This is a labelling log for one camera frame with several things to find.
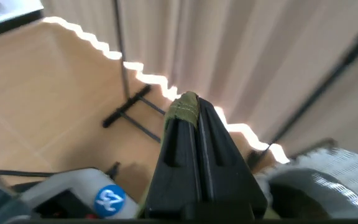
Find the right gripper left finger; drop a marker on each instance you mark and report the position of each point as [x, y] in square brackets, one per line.
[179, 174]

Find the white laundry basket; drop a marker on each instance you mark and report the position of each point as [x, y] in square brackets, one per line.
[337, 174]

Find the black clothes rack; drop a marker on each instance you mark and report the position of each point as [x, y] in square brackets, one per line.
[120, 46]

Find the green printed t-shirt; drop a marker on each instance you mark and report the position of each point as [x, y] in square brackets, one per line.
[183, 109]

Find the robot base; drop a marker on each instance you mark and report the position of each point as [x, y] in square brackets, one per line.
[73, 183]

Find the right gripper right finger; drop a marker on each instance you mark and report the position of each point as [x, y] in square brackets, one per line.
[228, 180]

